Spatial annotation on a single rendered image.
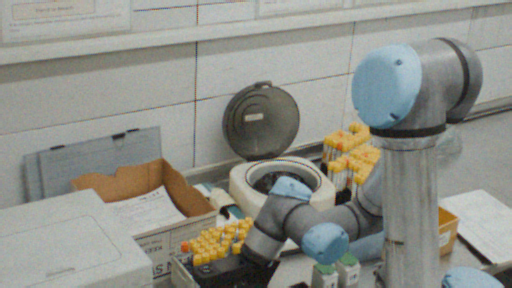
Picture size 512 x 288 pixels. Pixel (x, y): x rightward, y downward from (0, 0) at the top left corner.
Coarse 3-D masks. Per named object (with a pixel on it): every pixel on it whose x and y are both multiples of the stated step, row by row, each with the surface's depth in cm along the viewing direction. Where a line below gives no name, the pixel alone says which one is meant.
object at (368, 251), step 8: (360, 240) 170; (368, 240) 171; (376, 240) 173; (352, 248) 170; (360, 248) 171; (368, 248) 173; (376, 248) 174; (360, 256) 172; (368, 256) 174; (376, 256) 175; (360, 264) 173; (368, 264) 173; (376, 264) 174
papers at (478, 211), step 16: (480, 192) 210; (464, 208) 201; (480, 208) 202; (496, 208) 203; (464, 224) 193; (480, 224) 194; (496, 224) 195; (480, 240) 187; (496, 240) 188; (496, 256) 181
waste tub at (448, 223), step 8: (440, 208) 183; (440, 216) 184; (448, 216) 182; (456, 216) 180; (440, 224) 185; (448, 224) 176; (456, 224) 180; (440, 232) 176; (448, 232) 178; (456, 232) 181; (384, 240) 183; (440, 240) 177; (448, 240) 180; (440, 248) 179; (448, 248) 182; (440, 256) 180
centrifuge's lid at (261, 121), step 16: (240, 96) 186; (256, 96) 195; (272, 96) 196; (288, 96) 196; (224, 112) 188; (240, 112) 194; (256, 112) 197; (272, 112) 199; (288, 112) 199; (224, 128) 188; (240, 128) 196; (256, 128) 199; (272, 128) 200; (288, 128) 200; (240, 144) 196; (256, 144) 199; (272, 144) 200; (288, 144) 198; (256, 160) 194
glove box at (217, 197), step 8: (200, 184) 187; (208, 184) 188; (208, 192) 184; (216, 192) 180; (224, 192) 183; (216, 200) 177; (224, 200) 177; (232, 200) 179; (216, 208) 177; (224, 208) 179; (232, 208) 179; (224, 216) 179; (232, 216) 175; (240, 216) 176
